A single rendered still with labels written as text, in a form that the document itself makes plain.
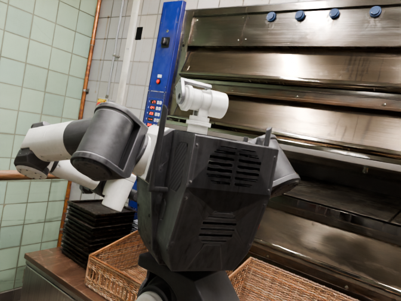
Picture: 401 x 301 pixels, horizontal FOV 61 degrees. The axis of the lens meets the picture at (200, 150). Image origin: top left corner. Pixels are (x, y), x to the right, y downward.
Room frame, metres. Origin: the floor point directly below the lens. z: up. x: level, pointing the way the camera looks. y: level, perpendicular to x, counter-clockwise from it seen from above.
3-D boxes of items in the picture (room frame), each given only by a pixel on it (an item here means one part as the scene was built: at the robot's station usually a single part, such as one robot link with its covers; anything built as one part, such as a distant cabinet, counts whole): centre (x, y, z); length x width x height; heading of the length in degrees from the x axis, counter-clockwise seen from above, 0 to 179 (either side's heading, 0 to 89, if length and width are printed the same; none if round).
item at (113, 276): (1.64, 0.08, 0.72); 0.56 x 0.49 x 0.28; 56
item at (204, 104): (0.86, 0.01, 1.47); 0.10 x 0.07 x 0.09; 116
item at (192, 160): (0.80, -0.01, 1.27); 0.34 x 0.30 x 0.36; 116
